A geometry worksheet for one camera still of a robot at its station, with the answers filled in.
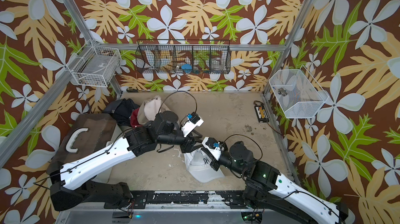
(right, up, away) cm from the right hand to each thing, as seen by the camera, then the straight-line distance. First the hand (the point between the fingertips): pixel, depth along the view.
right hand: (200, 147), depth 64 cm
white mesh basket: (+53, +25, +20) cm, 62 cm away
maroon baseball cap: (-40, +9, +28) cm, 50 cm away
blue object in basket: (-9, +42, +32) cm, 53 cm away
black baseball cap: (-51, +15, +36) cm, 64 cm away
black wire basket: (-10, +49, +33) cm, 60 cm away
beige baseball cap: (-36, +11, +28) cm, 47 cm away
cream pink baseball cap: (-28, +16, +25) cm, 41 cm away
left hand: (+2, +4, -2) cm, 5 cm away
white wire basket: (-60, +40, +22) cm, 75 cm away
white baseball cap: (-1, -13, +14) cm, 19 cm away
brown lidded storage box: (-60, +3, +10) cm, 61 cm away
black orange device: (+42, +12, +41) cm, 60 cm away
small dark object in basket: (+45, +26, +20) cm, 56 cm away
